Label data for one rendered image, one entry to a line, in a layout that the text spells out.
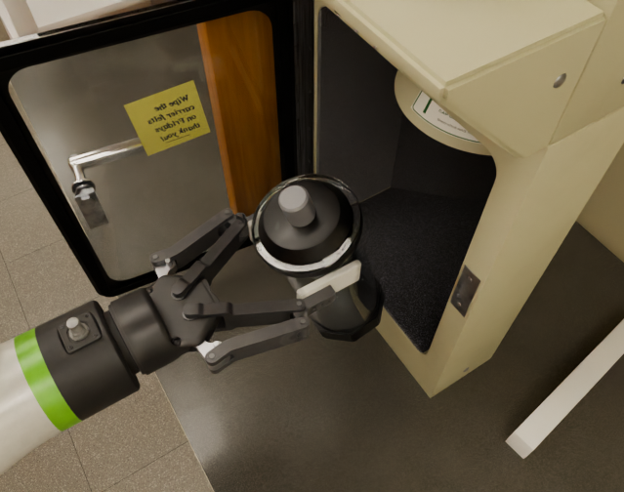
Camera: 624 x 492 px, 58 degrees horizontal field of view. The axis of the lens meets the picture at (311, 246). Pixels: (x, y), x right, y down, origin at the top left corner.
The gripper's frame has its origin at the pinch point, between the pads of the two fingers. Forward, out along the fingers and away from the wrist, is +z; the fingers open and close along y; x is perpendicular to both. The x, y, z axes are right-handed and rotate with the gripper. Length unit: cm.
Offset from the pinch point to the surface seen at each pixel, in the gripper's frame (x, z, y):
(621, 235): 26, 53, -9
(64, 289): 121, -36, 103
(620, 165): 15, 53, -3
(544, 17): -30.0, 6.8, -12.0
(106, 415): 121, -39, 53
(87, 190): 0.0, -16.9, 19.4
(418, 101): -12.6, 12.2, 1.1
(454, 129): -12.3, 12.9, -3.3
